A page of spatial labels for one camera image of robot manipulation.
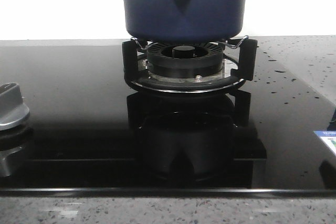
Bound silver stove knob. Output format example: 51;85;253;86
1;83;30;131

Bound dark blue pot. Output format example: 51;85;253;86
123;0;245;42

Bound black glass gas stove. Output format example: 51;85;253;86
1;42;335;198

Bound black gas burner head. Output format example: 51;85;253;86
146;43;224;78

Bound black pot support grate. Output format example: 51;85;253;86
122;36;257;94

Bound blue energy label sticker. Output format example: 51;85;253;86
314;131;336;155

